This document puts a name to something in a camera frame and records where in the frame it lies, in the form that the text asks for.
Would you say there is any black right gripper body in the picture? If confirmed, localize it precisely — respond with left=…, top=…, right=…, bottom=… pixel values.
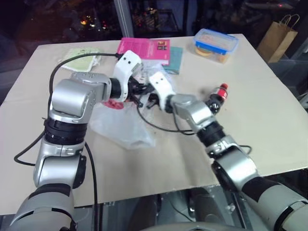
left=148, top=92, right=161, bottom=107

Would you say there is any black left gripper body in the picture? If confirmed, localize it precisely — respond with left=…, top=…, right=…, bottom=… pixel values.
left=126, top=76, right=146, bottom=101

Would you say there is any clear plastic bag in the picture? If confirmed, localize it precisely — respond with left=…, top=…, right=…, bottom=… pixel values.
left=89, top=95, right=156, bottom=150
left=139, top=59, right=180, bottom=92

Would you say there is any red item inside bag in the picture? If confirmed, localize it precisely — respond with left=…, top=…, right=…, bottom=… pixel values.
left=103, top=97, right=125, bottom=111

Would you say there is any brown paper shopping bag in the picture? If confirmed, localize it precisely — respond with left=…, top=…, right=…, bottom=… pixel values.
left=256, top=13, right=301, bottom=64

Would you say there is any teal notebook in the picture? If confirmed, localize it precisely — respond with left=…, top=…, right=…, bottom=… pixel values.
left=163, top=46, right=184, bottom=76

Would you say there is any pink book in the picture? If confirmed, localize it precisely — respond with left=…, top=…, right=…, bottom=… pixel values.
left=116, top=37, right=171, bottom=66

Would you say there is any small red-capped cola bottle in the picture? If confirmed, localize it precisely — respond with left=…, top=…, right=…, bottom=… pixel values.
left=206, top=83, right=229, bottom=114

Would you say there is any grey metal window pillar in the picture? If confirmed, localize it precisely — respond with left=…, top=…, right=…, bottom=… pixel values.
left=114, top=0, right=134, bottom=39

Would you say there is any clear container with blue lid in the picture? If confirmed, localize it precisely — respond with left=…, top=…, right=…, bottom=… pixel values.
left=192, top=28, right=240, bottom=64

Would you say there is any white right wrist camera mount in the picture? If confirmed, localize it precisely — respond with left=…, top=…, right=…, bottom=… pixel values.
left=148, top=71, right=177, bottom=112

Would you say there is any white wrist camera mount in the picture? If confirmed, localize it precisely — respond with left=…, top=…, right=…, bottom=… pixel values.
left=113, top=50, right=143, bottom=102
left=148, top=71, right=177, bottom=112

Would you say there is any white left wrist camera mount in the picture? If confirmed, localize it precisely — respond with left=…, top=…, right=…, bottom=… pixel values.
left=113, top=50, right=143, bottom=102

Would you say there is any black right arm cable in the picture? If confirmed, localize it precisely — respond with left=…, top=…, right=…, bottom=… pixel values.
left=136, top=102, right=252, bottom=154

